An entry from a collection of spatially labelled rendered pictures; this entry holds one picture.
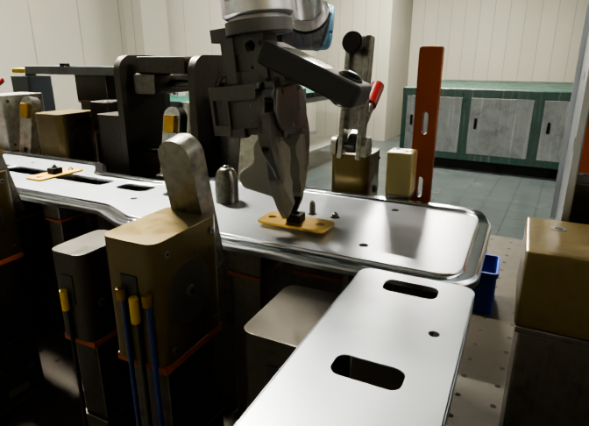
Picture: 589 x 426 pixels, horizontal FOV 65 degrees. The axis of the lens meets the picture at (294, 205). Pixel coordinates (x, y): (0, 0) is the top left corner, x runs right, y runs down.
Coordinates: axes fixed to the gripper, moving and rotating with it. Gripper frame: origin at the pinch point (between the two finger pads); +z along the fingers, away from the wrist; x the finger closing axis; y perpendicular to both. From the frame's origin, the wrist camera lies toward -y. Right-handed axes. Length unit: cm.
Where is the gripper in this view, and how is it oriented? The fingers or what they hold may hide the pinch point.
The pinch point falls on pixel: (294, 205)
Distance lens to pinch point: 53.1
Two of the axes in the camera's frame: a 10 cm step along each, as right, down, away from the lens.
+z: 1.0, 9.6, 2.6
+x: -4.4, 2.7, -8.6
